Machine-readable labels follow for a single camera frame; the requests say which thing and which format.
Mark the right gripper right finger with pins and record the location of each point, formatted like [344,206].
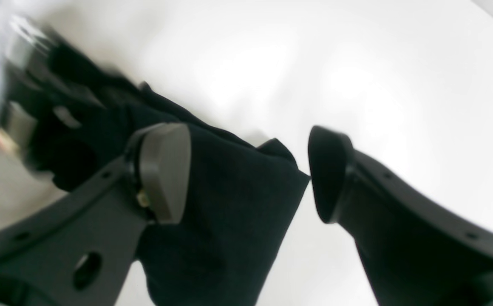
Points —
[413,251]

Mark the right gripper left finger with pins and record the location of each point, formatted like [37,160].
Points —
[78,250]

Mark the black T-shirt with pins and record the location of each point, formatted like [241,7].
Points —
[240,203]

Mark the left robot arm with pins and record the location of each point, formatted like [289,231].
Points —
[30,90]

